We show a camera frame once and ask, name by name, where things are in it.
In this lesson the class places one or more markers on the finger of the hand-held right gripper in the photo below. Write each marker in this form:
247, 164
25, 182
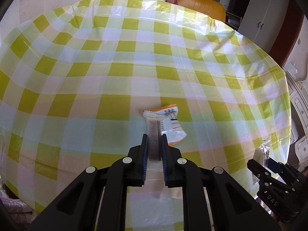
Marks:
285, 170
258, 170

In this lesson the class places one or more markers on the small clear snack packet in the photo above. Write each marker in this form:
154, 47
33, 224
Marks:
154, 134

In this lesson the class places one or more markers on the beige cracker packet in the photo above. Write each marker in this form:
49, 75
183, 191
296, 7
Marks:
261, 154

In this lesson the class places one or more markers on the green checkered plastic tablecloth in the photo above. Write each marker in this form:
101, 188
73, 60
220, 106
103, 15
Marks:
96, 77

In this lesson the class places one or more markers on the small orange white packet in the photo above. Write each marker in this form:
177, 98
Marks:
173, 130

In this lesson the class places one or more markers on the white cabinet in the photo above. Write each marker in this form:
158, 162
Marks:
259, 12

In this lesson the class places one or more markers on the purple floral cloth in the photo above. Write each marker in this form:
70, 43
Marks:
14, 207

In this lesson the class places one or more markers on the brown wooden door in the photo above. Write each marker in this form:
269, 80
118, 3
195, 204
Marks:
286, 33

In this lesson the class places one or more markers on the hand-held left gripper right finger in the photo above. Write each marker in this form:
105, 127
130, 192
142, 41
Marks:
164, 158

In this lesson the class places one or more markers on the orange sofa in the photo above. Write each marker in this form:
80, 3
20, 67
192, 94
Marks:
202, 4

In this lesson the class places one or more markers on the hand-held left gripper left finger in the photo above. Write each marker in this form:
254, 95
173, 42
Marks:
144, 158

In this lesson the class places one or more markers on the white ornate dresser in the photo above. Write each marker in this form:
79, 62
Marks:
299, 125

